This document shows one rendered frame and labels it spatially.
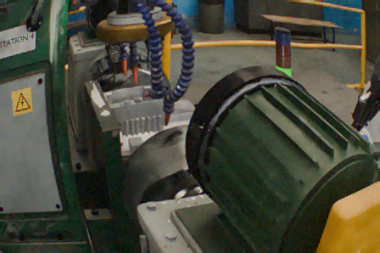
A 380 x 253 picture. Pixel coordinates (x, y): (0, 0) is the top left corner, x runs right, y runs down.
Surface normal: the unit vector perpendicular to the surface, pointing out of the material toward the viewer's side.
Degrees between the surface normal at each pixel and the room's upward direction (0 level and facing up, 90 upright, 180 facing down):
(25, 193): 90
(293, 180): 50
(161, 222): 0
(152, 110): 90
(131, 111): 90
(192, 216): 0
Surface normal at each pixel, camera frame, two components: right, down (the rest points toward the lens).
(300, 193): -0.71, -0.48
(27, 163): 0.35, 0.40
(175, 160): -0.37, -0.77
